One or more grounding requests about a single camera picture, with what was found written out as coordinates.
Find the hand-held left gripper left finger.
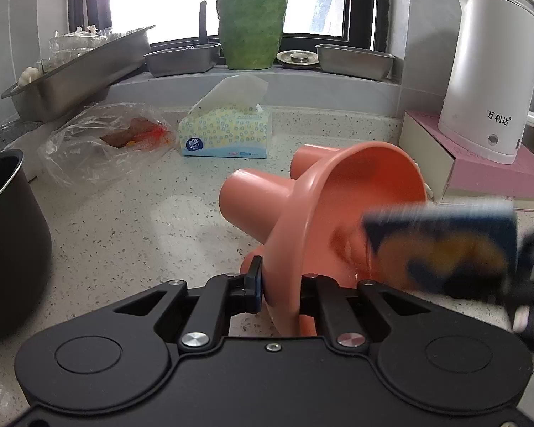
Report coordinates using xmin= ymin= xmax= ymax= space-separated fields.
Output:
xmin=89 ymin=255 xmax=265 ymax=350

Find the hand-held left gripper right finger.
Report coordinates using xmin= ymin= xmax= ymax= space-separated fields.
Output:
xmin=299 ymin=273 xmax=455 ymax=350

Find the blue patterned sponge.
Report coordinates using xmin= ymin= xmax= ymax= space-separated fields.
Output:
xmin=362 ymin=199 xmax=520 ymax=307

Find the orange footed bowl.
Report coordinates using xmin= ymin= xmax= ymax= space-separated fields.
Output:
xmin=218 ymin=141 xmax=429 ymax=336

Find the pink flat box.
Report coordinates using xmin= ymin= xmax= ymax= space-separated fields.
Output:
xmin=398 ymin=109 xmax=534 ymax=212

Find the tissue box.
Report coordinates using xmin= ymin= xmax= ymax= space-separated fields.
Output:
xmin=178 ymin=75 xmax=273 ymax=159

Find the white electric kettle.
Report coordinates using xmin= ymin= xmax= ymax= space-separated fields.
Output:
xmin=437 ymin=0 xmax=534 ymax=165

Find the clear plastic bag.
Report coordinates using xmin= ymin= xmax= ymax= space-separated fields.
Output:
xmin=38 ymin=102 xmax=179 ymax=188

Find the steel lid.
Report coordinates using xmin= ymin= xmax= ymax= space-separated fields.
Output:
xmin=276 ymin=50 xmax=319 ymax=69

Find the small steel tray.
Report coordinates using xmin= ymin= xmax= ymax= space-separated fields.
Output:
xmin=143 ymin=43 xmax=222 ymax=78

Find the black cooking pot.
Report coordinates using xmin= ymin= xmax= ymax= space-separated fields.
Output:
xmin=0 ymin=149 xmax=53 ymax=343

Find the deep steel tray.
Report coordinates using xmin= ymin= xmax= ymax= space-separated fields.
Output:
xmin=315 ymin=43 xmax=396 ymax=81

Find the green flower pot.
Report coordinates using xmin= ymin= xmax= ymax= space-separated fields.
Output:
xmin=214 ymin=0 xmax=290 ymax=70

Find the large steel tray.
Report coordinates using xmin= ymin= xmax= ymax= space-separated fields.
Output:
xmin=1 ymin=25 xmax=156 ymax=123

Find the grey round lid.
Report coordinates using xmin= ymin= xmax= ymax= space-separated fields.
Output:
xmin=0 ymin=118 xmax=43 ymax=152

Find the dark framed window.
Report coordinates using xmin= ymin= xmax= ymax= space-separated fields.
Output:
xmin=109 ymin=0 xmax=393 ymax=52

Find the clear plastic container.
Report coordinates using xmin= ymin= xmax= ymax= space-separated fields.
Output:
xmin=49 ymin=27 xmax=112 ymax=60

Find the garlic bulb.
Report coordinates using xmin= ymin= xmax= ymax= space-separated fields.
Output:
xmin=18 ymin=66 xmax=43 ymax=88

